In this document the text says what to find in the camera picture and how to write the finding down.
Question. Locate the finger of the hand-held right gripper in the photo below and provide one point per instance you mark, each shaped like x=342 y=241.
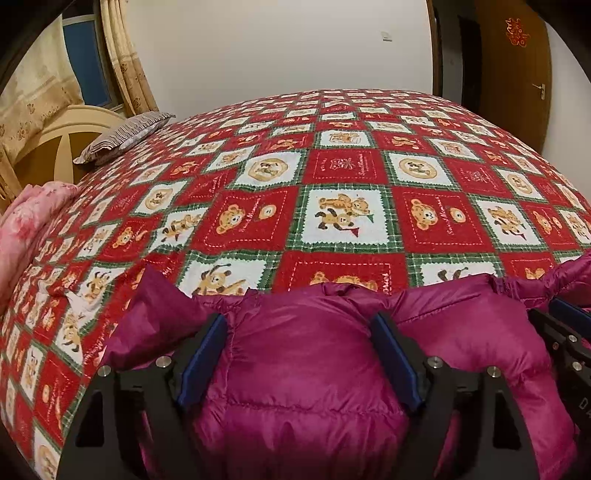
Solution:
x=572 y=308
x=554 y=341

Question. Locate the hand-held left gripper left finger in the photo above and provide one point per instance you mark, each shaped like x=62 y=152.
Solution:
x=203 y=360

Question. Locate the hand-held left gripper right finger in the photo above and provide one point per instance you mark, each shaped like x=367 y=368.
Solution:
x=395 y=360

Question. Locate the magenta puffer jacket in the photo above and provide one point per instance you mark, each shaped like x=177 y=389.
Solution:
x=304 y=383

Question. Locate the red bear-print bedspread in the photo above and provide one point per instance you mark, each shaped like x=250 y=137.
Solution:
x=286 y=184

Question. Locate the pink floral folded blanket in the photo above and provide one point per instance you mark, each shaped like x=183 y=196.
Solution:
x=27 y=221

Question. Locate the brown wooden door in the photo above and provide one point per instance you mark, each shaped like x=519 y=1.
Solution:
x=512 y=92

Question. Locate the striped pillow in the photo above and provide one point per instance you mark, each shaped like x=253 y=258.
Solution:
x=122 y=137

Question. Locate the cream wooden headboard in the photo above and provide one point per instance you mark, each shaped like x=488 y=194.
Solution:
x=55 y=147

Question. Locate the red paper door decoration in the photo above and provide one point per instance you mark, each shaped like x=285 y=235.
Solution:
x=515 y=32

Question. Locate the beige patterned curtain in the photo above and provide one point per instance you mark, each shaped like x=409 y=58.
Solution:
x=127 y=60
x=32 y=92

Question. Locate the window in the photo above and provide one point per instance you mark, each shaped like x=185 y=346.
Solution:
x=87 y=64

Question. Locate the dark wooden door frame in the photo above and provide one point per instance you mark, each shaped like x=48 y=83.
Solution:
x=434 y=50

